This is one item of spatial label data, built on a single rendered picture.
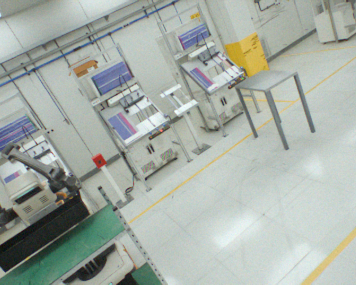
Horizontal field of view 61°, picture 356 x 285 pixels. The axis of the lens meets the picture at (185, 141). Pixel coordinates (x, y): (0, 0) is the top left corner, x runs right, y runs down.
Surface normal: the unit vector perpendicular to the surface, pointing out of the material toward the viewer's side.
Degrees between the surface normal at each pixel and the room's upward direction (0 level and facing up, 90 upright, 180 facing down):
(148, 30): 90
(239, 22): 90
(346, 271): 0
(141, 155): 90
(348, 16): 90
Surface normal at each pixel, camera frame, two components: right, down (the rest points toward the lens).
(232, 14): 0.46, 0.15
